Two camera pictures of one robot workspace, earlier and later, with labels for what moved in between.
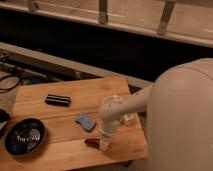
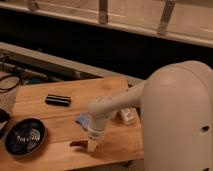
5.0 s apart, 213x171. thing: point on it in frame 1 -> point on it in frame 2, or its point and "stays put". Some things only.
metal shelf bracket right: (166, 13) stays put
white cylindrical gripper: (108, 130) -> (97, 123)
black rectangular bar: (62, 101) stays put
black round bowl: (24, 137) stays put
